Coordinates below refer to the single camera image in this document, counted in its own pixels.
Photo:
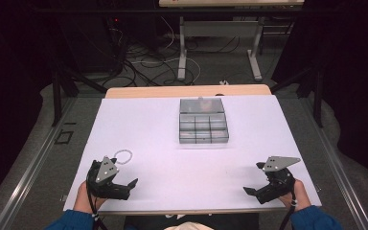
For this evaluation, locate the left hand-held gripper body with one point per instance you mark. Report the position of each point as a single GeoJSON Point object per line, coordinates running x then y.
{"type": "Point", "coordinates": [107, 171]}

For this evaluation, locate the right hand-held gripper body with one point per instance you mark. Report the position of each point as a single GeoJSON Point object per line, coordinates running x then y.
{"type": "Point", "coordinates": [278, 182]}

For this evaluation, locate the person's right hand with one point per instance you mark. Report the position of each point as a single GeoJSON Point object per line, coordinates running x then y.
{"type": "Point", "coordinates": [300, 198]}

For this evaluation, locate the person's left hand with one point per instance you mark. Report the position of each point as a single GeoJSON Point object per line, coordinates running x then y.
{"type": "Point", "coordinates": [83, 200]}

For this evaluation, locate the person's dark lap clothing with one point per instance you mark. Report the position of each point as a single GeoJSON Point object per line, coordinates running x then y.
{"type": "Point", "coordinates": [236, 222]}

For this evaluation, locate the white table mat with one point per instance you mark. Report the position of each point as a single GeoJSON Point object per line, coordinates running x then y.
{"type": "Point", "coordinates": [172, 166]}

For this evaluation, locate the cream cloth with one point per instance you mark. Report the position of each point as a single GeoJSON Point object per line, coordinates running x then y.
{"type": "Point", "coordinates": [188, 226]}

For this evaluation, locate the clear plastic compartment box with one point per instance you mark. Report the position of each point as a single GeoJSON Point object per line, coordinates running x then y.
{"type": "Point", "coordinates": [203, 127]}

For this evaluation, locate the black metal stand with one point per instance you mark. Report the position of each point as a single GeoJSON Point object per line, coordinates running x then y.
{"type": "Point", "coordinates": [317, 96]}
{"type": "Point", "coordinates": [57, 96]}

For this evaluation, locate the wooden table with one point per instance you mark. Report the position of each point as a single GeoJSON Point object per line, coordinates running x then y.
{"type": "Point", "coordinates": [172, 91]}

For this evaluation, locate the dark curtain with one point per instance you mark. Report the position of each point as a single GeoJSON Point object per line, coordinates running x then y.
{"type": "Point", "coordinates": [9, 80]}
{"type": "Point", "coordinates": [357, 80]}

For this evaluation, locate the black equipment cabinet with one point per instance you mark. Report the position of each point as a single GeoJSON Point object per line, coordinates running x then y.
{"type": "Point", "coordinates": [89, 41]}

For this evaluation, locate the white-legged background desk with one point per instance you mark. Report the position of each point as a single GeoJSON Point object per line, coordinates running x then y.
{"type": "Point", "coordinates": [182, 48]}

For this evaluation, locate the metal floor rail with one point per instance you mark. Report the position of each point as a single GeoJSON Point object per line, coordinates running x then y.
{"type": "Point", "coordinates": [28, 172]}
{"type": "Point", "coordinates": [335, 166]}

